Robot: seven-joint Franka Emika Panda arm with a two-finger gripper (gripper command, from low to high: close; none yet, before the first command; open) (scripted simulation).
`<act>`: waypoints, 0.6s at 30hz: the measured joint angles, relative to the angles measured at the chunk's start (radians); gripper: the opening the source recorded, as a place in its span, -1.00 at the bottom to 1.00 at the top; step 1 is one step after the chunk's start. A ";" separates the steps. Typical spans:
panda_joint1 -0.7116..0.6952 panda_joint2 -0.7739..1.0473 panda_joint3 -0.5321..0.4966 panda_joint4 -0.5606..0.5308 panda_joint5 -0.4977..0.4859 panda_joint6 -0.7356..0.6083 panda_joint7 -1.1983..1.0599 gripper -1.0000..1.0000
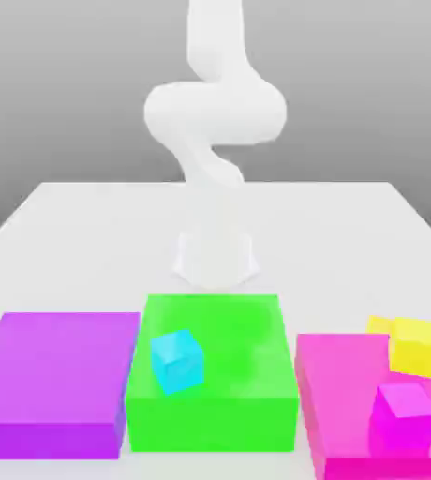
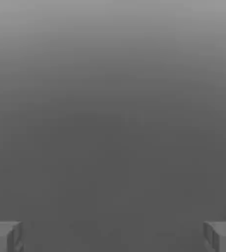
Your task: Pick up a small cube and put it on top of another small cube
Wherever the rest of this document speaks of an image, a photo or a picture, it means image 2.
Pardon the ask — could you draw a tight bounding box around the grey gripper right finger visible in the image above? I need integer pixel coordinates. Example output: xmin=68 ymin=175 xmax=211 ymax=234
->
xmin=202 ymin=220 xmax=226 ymax=252

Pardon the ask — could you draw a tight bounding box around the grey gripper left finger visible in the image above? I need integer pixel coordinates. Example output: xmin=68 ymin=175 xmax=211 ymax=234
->
xmin=0 ymin=220 xmax=25 ymax=252

